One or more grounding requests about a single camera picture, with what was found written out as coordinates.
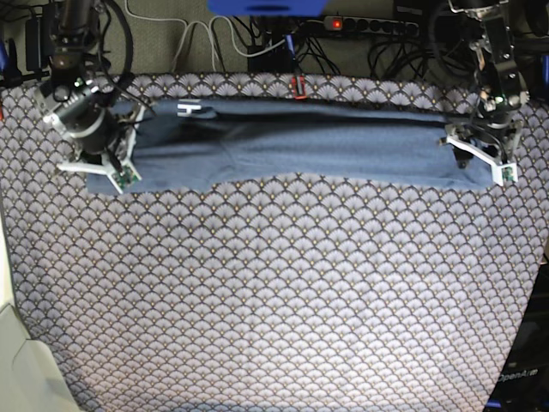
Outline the fan-patterned tablecloth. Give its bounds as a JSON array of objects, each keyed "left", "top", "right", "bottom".
[{"left": 1, "top": 86, "right": 548, "bottom": 411}]

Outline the black power strip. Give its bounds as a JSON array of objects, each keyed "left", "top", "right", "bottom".
[{"left": 321, "top": 15, "right": 420, "bottom": 38}]

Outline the beige furniture corner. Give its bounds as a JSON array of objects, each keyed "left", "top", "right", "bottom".
[{"left": 1, "top": 231, "right": 80, "bottom": 411}]

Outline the red table clamp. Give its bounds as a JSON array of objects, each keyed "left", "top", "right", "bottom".
[{"left": 291, "top": 76, "right": 307, "bottom": 100}]

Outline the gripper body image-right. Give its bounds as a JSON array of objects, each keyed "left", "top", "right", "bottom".
[{"left": 454, "top": 112, "right": 523, "bottom": 163}]

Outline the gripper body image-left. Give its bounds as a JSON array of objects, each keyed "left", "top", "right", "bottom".
[{"left": 42, "top": 89, "right": 133, "bottom": 167}]

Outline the black box under table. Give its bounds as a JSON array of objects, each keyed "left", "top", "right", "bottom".
[{"left": 247, "top": 43, "right": 294, "bottom": 74}]

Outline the black power adapter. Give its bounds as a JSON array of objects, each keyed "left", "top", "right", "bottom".
[{"left": 25, "top": 3, "right": 57, "bottom": 72}]

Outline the blue T-shirt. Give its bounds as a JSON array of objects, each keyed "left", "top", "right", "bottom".
[{"left": 85, "top": 97, "right": 498, "bottom": 197}]

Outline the blue box overhead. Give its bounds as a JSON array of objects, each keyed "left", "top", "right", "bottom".
[{"left": 208, "top": 0, "right": 328, "bottom": 16}]

